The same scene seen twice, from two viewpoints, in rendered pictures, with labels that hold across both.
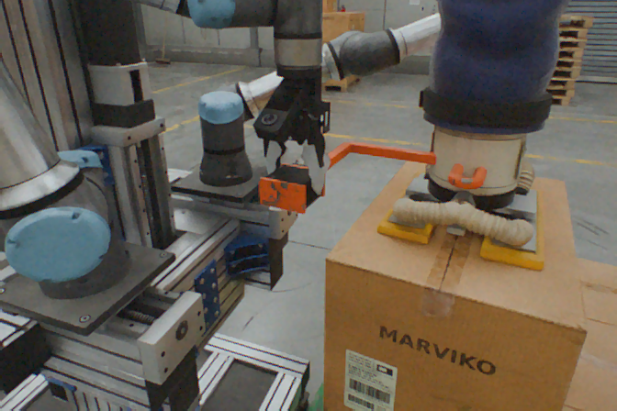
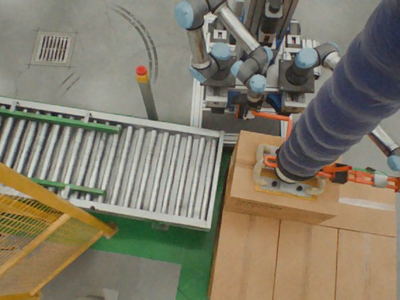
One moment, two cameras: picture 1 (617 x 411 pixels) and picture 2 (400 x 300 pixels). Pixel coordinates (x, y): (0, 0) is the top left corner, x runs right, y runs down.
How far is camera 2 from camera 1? 1.75 m
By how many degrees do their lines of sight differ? 62
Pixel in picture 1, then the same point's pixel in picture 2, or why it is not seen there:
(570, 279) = (252, 197)
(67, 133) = not seen: hidden behind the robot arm
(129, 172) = not seen: hidden behind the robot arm
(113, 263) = (217, 77)
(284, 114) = (236, 101)
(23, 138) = (198, 58)
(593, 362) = (305, 254)
